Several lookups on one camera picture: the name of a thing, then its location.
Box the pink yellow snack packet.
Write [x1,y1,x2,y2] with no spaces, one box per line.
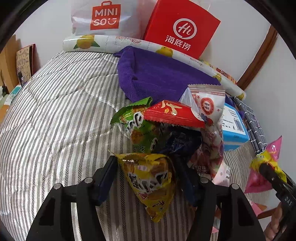
[245,136,287,193]

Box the blue tissue pack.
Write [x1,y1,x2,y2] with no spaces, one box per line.
[221,103,249,151]

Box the white red lychee candy bag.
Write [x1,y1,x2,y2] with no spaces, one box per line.
[179,84,225,179]

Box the dark blue snack packet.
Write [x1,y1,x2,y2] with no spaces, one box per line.
[152,126,203,207]

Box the red snack packet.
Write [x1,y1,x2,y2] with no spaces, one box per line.
[144,100,205,128]

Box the green snack packet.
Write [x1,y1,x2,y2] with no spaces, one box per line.
[110,97,161,153]

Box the pale pink small packet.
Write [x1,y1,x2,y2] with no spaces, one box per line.
[212,161,230,187]

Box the right hand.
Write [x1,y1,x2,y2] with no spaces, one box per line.
[264,202,283,241]

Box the grey checked folded cloth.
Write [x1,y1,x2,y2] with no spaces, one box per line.
[232,97,267,154]

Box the striped quilted bed cover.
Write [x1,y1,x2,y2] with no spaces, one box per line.
[1,51,255,240]

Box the wooden side table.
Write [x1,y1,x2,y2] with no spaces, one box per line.
[1,35,22,123]

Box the purple towel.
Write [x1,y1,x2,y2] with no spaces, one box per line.
[113,46,221,104]

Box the brown framed picture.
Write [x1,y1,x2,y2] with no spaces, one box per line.
[16,44,36,87]

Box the red Haidilao paper bag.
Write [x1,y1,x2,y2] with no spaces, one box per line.
[144,0,220,59]

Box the lemon print paper roll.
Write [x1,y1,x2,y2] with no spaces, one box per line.
[63,35,246,100]

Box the white Miniso plastic bag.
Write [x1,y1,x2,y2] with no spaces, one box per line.
[71,0,157,39]

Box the brown wooden door frame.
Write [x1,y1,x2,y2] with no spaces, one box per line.
[237,25,278,90]

